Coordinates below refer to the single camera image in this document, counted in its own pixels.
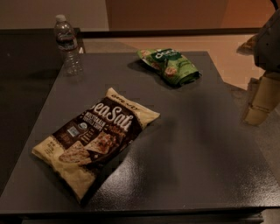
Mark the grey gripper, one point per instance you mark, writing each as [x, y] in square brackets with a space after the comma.
[269, 48]

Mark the brown sea salt chip bag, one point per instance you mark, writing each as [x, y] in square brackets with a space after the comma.
[83, 146]

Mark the green chip bag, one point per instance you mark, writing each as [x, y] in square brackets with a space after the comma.
[171, 65]

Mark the clear plastic water bottle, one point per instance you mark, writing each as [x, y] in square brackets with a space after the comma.
[67, 43]

